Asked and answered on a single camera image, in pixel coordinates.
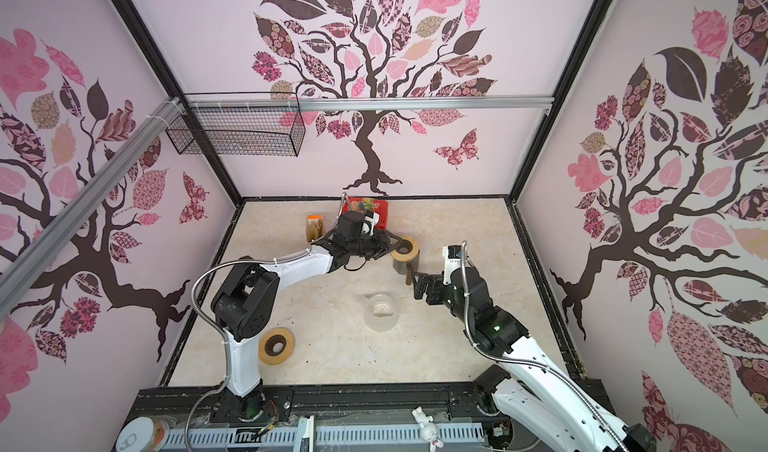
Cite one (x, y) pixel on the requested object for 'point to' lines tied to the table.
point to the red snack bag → (376, 205)
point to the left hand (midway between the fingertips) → (401, 245)
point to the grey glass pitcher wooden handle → (407, 268)
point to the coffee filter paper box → (315, 227)
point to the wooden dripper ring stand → (407, 250)
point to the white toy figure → (428, 430)
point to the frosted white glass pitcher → (380, 313)
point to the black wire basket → (239, 124)
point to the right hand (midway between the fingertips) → (427, 270)
